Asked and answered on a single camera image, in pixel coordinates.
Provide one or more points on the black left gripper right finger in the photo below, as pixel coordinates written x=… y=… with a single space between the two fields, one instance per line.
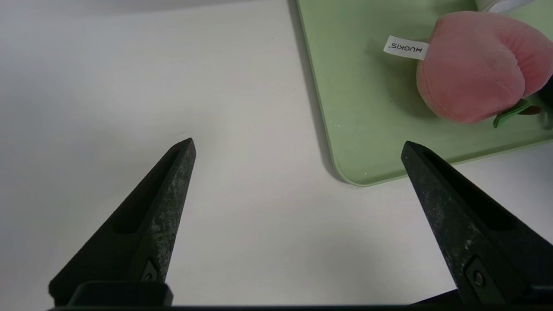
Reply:
x=475 y=242

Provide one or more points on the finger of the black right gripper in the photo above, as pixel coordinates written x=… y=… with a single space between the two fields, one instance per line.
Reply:
x=548 y=99

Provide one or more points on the light green plastic tray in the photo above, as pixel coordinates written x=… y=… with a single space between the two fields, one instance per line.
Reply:
x=367 y=121

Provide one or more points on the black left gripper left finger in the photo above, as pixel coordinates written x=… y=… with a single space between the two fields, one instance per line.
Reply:
x=142 y=242

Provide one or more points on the white round plastic cup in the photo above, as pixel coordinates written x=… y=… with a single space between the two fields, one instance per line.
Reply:
x=505 y=4

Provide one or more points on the pink plush peach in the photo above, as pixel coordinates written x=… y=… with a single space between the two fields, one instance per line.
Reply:
x=475 y=69

